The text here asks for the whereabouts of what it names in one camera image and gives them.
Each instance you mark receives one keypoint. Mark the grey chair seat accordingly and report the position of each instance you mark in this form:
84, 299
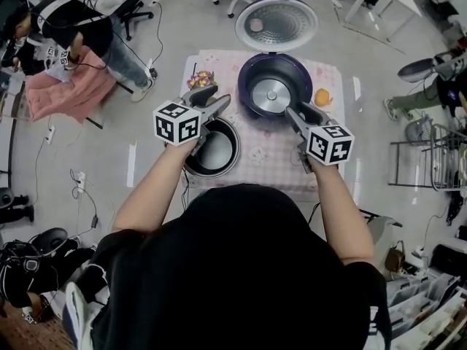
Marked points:
416, 69

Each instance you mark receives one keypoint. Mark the purple rice cooker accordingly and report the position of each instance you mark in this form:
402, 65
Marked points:
277, 31

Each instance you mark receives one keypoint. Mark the black power adapter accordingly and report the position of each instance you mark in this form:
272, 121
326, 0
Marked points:
153, 73

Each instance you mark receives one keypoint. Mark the clear plastic storage boxes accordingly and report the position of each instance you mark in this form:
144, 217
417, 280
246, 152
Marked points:
423, 305

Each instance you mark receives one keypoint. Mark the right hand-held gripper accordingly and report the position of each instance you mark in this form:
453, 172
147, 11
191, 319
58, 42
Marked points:
330, 146

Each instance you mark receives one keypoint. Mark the pile of black equipment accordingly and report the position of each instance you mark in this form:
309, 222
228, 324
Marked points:
33, 264

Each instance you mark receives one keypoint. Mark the black office chair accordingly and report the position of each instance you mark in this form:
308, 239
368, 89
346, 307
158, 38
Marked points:
133, 2

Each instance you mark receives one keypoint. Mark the pink checkered tablecloth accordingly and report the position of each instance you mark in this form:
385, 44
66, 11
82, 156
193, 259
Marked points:
262, 151

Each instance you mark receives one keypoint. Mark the black office chair base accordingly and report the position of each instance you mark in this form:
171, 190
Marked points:
16, 204

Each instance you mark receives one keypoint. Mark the white and navy sneaker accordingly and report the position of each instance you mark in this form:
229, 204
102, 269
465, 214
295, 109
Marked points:
78, 312

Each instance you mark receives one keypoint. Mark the purple and yellow flower pot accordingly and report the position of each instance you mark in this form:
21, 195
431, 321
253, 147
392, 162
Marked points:
200, 79

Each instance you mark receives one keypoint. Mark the orange fruit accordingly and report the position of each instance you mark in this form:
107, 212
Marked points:
323, 97

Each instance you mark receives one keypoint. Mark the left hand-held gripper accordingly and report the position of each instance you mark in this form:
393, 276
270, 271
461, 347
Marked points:
175, 122

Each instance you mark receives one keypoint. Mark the person's left forearm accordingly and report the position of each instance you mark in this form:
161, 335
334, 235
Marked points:
146, 195

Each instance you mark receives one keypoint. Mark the white power strip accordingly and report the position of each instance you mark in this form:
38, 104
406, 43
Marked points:
49, 134
81, 181

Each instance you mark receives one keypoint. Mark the brown bag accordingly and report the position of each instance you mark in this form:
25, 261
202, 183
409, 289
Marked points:
394, 259

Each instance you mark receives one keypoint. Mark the person's black shirt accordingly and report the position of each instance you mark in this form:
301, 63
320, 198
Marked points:
120, 272

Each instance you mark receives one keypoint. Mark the pink cloth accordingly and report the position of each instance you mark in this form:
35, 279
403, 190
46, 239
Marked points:
69, 89

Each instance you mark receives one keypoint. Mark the grey mesh basket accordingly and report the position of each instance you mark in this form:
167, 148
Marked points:
419, 129

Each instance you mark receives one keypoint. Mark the black pot with silver rim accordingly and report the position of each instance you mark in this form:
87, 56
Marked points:
219, 151

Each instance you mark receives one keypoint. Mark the grey metal rack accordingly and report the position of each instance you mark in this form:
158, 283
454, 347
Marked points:
434, 159

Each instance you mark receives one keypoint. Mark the person's right forearm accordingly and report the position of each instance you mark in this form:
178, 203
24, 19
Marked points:
339, 210

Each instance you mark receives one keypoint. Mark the black case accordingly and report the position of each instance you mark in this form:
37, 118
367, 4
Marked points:
450, 259

